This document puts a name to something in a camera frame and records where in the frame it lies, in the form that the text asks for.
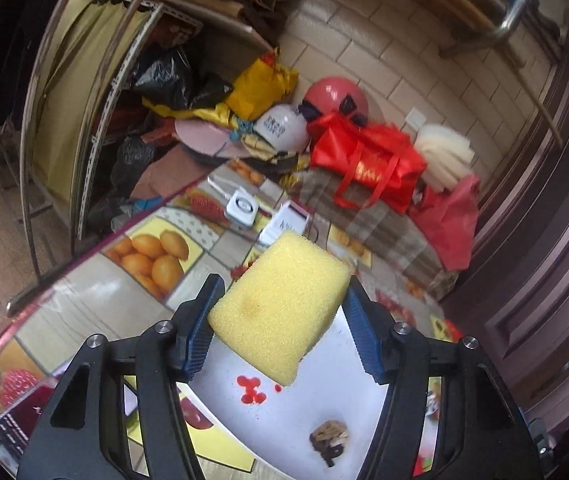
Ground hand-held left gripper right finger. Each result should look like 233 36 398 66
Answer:
342 276 548 480

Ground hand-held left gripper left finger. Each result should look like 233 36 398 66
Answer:
17 274 226 480

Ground yellow sponge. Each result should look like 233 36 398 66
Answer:
208 231 351 387

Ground white cardboard box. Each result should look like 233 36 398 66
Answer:
179 332 400 480

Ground fruit print tablecloth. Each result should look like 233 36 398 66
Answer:
0 157 465 480

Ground plaid blanket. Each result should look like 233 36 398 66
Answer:
289 165 458 298

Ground white round device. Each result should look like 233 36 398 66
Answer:
224 189 259 228

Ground small white card box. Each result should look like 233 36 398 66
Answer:
259 200 310 247

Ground red plastic bag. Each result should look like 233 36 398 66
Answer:
407 175 481 272

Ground red tote bag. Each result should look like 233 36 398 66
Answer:
309 112 428 213

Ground black plastic bag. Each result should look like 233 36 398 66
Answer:
87 135 158 231
132 45 235 111

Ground dark wooden door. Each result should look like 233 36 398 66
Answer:
439 10 569 436

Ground stack of white foam pieces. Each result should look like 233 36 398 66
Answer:
413 122 475 192

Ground pink round board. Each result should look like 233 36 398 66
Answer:
174 117 245 158

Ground white helmet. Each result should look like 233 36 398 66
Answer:
254 104 311 151

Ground red helmet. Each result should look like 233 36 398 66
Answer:
303 76 369 123

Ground yellow plastic bag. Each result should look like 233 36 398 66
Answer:
224 50 299 121

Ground yellow curtain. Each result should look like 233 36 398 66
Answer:
34 0 150 196

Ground chrome metal rack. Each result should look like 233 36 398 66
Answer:
7 0 205 316

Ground wooden stick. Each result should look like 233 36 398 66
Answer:
507 57 565 147

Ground dark hanging clothes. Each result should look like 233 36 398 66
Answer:
222 0 310 43

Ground steel handrail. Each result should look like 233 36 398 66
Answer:
439 0 530 58

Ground dark crumpled hair tie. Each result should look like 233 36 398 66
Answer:
309 419 350 455

